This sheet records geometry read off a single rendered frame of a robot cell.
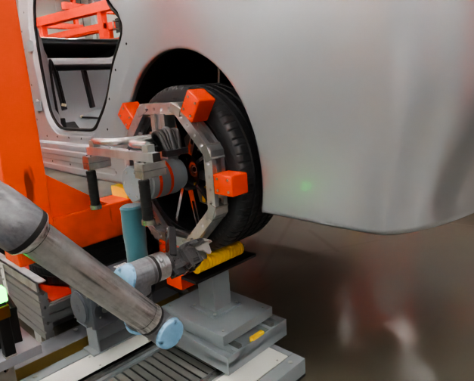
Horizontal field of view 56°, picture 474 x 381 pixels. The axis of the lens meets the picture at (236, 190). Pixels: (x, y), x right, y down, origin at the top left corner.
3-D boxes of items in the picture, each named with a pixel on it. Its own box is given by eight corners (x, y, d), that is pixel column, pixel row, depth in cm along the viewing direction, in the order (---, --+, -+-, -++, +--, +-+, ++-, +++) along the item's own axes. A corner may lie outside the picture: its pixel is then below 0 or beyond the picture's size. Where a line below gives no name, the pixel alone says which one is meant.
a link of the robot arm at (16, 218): (4, 177, 88) (194, 325, 129) (-13, 169, 97) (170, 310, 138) (-40, 224, 84) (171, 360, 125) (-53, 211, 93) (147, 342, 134)
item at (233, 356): (286, 336, 194) (286, 316, 192) (229, 378, 169) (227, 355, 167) (209, 303, 228) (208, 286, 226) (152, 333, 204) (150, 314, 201)
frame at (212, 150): (232, 254, 159) (221, 100, 146) (219, 260, 155) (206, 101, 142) (144, 227, 196) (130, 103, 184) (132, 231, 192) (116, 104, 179)
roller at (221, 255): (249, 253, 185) (248, 240, 183) (195, 278, 164) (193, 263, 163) (239, 250, 189) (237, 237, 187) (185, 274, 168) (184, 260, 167)
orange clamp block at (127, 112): (149, 116, 179) (137, 100, 181) (132, 118, 173) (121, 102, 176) (143, 128, 183) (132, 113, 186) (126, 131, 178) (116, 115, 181)
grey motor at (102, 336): (178, 324, 210) (170, 255, 202) (97, 368, 181) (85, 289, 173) (155, 313, 223) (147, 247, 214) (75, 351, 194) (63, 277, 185)
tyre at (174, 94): (289, 88, 157) (173, 78, 201) (244, 91, 141) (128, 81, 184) (282, 256, 177) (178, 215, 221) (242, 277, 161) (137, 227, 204)
